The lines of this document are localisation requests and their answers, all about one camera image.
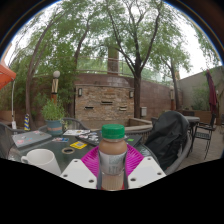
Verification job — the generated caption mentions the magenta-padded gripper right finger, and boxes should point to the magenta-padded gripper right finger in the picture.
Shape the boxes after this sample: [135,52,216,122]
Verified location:
[123,143,167,190]

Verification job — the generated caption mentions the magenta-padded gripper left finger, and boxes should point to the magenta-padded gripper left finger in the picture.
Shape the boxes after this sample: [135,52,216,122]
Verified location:
[59,144,103,190]

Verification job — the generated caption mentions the green-capped brown drink bottle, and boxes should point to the green-capped brown drink bottle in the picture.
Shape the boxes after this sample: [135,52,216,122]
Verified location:
[97,123,129,192]

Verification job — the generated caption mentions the yellow card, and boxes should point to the yellow card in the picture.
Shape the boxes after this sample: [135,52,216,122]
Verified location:
[69,140,88,150]

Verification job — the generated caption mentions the black laptop with stickers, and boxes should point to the black laptop with stickers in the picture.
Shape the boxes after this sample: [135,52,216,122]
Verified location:
[75,130,143,148]

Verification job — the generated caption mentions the white printed booklet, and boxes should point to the white printed booklet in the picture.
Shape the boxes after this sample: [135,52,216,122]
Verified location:
[62,128,92,136]

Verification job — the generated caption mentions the small colourful sticker sheet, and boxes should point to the small colourful sticker sheet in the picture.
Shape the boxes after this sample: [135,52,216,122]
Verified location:
[51,136,70,143]

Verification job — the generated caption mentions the black jacket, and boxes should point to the black jacket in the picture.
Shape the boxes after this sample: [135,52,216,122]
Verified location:
[143,110,190,172]

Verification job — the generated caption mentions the white ceramic mug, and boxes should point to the white ceramic mug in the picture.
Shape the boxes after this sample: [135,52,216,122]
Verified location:
[20,148,63,177]

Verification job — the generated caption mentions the grey wicker chair with jacket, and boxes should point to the grey wicker chair with jacket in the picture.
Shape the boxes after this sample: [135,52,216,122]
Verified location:
[143,113,194,176]

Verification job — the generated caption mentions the potted green plant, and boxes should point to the potted green plant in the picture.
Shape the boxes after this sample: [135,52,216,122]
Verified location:
[40,99,67,136]

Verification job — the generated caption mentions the grey laptop with stickers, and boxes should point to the grey laptop with stickers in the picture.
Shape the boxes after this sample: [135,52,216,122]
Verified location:
[11,129,53,149]

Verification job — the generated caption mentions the dark-trunked tree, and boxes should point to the dark-trunked tree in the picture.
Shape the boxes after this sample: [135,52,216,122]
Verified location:
[99,0,191,119]

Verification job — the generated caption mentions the dark round patio table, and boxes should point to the dark round patio table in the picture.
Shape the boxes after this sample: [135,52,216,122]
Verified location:
[181,115,201,134]

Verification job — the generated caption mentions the black metal patio chair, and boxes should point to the black metal patio chair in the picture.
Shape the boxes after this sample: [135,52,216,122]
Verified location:
[187,113,218,160]

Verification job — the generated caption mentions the blue yellow striped cone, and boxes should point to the blue yellow striped cone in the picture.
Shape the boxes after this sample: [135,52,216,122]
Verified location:
[23,113,32,132]

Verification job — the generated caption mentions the grey wicker armchair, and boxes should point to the grey wicker armchair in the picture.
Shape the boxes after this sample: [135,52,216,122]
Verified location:
[0,122,16,160]

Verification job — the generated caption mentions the white umbrella pole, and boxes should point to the white umbrella pole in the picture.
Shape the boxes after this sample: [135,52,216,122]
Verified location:
[10,79,18,130]

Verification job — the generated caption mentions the closed maroon patio umbrella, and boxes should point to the closed maroon patio umbrella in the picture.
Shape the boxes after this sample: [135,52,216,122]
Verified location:
[205,69,219,116]

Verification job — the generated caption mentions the orange patio umbrella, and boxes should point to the orange patio umbrella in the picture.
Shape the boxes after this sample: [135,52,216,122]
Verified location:
[0,63,17,91]

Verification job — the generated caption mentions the brown tape ring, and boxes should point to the brown tape ring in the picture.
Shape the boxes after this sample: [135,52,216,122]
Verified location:
[61,146,76,155]

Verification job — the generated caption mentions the slim wooden lamp post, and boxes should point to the slim wooden lamp post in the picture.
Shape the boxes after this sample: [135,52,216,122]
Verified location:
[169,85,177,112]

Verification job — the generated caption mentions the globe-topped wooden lamp post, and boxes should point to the globe-topped wooden lamp post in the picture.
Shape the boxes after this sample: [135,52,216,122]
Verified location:
[50,70,62,104]

